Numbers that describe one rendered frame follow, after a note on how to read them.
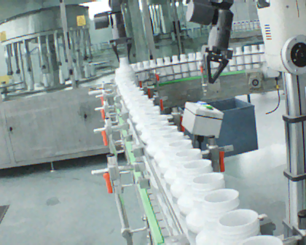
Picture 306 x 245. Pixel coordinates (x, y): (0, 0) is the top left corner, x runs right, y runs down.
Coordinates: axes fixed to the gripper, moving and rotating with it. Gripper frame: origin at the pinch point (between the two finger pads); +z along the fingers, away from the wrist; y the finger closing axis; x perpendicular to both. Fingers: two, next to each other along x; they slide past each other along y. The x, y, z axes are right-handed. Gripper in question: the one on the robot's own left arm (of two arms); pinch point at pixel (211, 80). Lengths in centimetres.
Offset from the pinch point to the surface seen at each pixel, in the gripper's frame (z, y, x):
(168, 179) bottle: 14, 55, -18
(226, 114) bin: 15, -74, 30
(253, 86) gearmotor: 2, -170, 76
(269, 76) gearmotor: -8, -163, 85
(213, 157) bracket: 14.3, 32.1, -4.8
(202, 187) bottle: 9, 73, -18
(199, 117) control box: 9.9, 3.7, -2.2
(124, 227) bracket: 33.0, 31.0, -19.6
